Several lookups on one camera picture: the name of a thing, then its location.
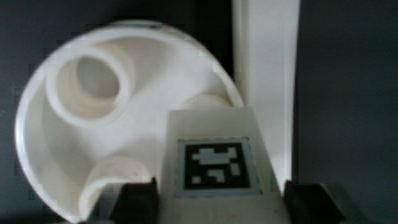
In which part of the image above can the white round stool seat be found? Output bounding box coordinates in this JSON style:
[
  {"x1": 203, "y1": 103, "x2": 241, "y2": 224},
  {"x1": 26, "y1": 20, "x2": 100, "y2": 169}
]
[{"x1": 15, "y1": 20, "x2": 244, "y2": 223}]

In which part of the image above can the white L-shaped obstacle fence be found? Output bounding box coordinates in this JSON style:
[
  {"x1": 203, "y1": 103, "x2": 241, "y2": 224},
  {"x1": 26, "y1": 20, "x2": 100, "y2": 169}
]
[{"x1": 234, "y1": 0, "x2": 301, "y2": 184}]

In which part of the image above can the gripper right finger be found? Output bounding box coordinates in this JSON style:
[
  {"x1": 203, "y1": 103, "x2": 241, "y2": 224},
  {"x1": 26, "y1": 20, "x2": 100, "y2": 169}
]
[{"x1": 283, "y1": 180, "x2": 372, "y2": 224}]

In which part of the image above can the white stool leg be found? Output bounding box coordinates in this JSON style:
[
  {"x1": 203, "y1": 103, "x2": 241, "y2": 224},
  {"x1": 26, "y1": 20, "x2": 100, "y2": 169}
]
[{"x1": 159, "y1": 107, "x2": 290, "y2": 224}]

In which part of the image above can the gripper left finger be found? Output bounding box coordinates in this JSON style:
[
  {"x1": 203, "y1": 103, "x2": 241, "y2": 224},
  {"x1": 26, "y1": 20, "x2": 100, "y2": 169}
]
[{"x1": 88, "y1": 180, "x2": 161, "y2": 224}]

